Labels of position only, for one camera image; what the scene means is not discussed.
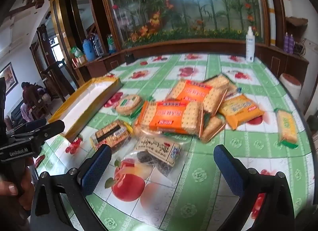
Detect orange cracker pack front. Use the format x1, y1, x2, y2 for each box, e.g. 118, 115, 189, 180
136, 100, 204, 137

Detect small black box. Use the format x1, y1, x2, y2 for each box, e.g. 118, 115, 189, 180
124, 53, 135, 65

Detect beige cracker pack blue ends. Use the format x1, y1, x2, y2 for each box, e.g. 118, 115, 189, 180
203, 74, 241, 98

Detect orange cracker pack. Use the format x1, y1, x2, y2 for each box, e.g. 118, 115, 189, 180
136, 100, 204, 137
166, 80, 228, 116

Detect flower display glass cabinet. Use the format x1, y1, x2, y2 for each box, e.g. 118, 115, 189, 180
103, 0, 270, 49

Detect small yellow green wafer pack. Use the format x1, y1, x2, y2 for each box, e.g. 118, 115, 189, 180
274, 108, 298, 149

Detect green-labelled plastic bottle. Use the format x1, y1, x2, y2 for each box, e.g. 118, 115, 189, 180
107, 34, 116, 54

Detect person's left hand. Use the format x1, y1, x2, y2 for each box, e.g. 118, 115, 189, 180
1, 164, 35, 230

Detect green snack bag on sideboard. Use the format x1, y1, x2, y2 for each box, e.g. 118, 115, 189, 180
71, 46, 83, 58

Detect cracker pack with black band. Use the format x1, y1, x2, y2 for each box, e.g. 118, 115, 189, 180
90, 119, 133, 151

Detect round cracker pack green label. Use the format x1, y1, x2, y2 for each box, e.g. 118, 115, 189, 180
114, 94, 143, 116

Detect green fruit-print tablecloth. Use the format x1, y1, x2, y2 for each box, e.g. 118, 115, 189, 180
38, 54, 316, 230

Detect seated person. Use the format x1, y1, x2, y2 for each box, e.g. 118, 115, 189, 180
20, 82, 51, 122

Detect purple bottle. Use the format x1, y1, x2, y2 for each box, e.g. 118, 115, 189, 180
283, 32, 289, 53
288, 34, 295, 54

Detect clear water jug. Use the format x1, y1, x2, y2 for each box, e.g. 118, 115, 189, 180
94, 34, 104, 57

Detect wooden sideboard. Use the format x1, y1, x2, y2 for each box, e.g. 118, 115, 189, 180
77, 39, 309, 84

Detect white spray bottle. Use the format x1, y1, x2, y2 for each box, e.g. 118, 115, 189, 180
245, 26, 255, 62

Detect clear bag of dark snacks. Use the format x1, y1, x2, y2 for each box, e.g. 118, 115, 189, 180
123, 135, 186, 182

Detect framed wall painting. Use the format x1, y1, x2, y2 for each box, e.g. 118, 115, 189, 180
1, 62, 18, 94

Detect white bucket with red lid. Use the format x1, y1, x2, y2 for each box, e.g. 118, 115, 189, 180
279, 73, 302, 101

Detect purple bottle left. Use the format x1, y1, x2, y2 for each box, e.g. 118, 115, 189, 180
283, 32, 289, 53

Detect blue thermos jug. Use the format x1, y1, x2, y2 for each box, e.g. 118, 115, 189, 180
82, 39, 96, 62

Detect dark wooden chair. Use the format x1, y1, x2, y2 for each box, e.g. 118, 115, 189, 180
40, 61, 75, 102

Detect yellow-orange biscuit pack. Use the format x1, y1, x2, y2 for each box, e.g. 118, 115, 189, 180
218, 95, 264, 130

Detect purple bottle right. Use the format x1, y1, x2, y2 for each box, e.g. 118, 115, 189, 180
288, 34, 295, 54

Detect yellow tray with white liner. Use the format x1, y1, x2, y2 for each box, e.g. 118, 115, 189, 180
48, 76, 123, 142

